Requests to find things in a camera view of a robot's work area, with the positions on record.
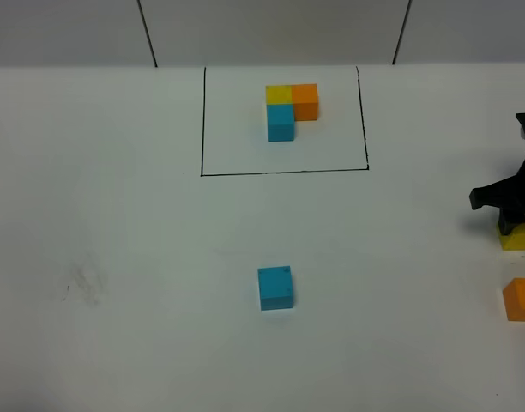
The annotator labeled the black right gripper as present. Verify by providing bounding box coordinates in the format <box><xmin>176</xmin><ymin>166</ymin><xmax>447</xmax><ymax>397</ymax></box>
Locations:
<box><xmin>469</xmin><ymin>112</ymin><xmax>525</xmax><ymax>235</ymax></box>

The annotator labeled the loose orange block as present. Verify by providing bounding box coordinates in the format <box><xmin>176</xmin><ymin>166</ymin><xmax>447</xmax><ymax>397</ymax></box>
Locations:
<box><xmin>503</xmin><ymin>277</ymin><xmax>525</xmax><ymax>322</ymax></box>

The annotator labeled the orange template block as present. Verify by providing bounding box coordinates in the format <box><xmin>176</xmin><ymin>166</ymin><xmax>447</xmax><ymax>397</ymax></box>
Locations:
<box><xmin>291</xmin><ymin>83</ymin><xmax>319</xmax><ymax>122</ymax></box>

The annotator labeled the blue template block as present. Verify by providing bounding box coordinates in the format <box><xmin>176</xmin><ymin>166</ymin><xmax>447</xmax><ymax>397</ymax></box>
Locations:
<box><xmin>266</xmin><ymin>104</ymin><xmax>295</xmax><ymax>142</ymax></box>

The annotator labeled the yellow template block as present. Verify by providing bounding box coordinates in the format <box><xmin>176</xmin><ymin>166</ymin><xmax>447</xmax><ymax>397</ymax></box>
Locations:
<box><xmin>265</xmin><ymin>85</ymin><xmax>293</xmax><ymax>106</ymax></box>

